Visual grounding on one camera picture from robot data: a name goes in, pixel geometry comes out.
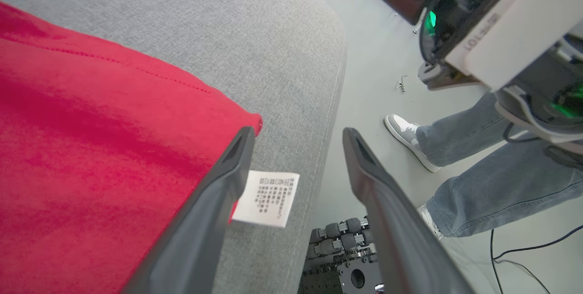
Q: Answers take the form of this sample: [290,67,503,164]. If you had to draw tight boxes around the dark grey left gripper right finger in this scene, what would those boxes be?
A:
[343,128,476,294]

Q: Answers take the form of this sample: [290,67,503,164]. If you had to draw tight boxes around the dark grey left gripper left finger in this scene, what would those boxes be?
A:
[121,126,256,294]

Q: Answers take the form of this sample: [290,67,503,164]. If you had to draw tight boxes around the red jersey with white sleeves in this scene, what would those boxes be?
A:
[0,2,300,294]

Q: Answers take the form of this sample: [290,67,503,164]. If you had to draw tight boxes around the grey white sneaker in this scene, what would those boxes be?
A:
[417,204,445,240]
[384,114,441,173]

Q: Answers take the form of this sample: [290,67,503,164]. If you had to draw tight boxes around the blue jeans of person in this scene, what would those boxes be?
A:
[415,91,583,238]

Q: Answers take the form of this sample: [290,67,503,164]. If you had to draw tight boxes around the grey fabric sofa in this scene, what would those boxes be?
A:
[0,0,348,294]

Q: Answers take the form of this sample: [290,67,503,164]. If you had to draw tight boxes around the black floor cable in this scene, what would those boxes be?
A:
[490,225,583,294]

